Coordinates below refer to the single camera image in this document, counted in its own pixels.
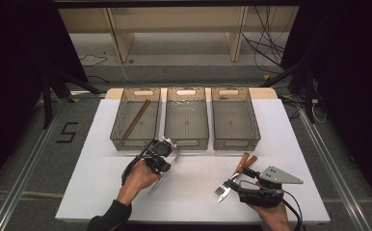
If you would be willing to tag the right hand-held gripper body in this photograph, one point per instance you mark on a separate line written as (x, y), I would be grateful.
(259, 196)

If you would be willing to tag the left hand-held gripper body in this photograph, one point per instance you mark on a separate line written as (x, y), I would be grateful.
(158, 157)

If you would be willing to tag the smoky clear plastic bin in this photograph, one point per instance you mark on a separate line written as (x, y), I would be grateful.
(137, 128)
(235, 120)
(186, 120)

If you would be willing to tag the brown wooden chopstick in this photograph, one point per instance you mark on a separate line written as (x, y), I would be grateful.
(134, 119)
(138, 119)

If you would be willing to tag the person's right hand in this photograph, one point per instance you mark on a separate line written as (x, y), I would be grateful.
(277, 219)

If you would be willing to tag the person's left hand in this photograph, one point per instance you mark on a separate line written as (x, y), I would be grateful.
(139, 179)

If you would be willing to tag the white table sheet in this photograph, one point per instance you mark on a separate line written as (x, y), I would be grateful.
(200, 186)

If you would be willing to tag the black metal stand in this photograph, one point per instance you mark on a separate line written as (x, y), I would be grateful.
(308, 96)

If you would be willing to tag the yellow floor tape piece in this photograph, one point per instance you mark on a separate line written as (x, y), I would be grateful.
(74, 100)
(266, 77)

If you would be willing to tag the beige wooden shelf unit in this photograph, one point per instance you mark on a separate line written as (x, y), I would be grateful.
(123, 41)

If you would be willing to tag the black tripod stand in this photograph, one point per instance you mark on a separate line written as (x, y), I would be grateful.
(47, 106)

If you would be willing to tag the black curtain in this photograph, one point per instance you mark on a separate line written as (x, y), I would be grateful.
(10, 80)
(360, 80)

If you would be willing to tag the black overhead bar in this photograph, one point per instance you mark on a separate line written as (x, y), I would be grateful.
(174, 3)

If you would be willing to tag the aluminium floor rail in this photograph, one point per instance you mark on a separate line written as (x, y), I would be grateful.
(335, 179)
(20, 189)

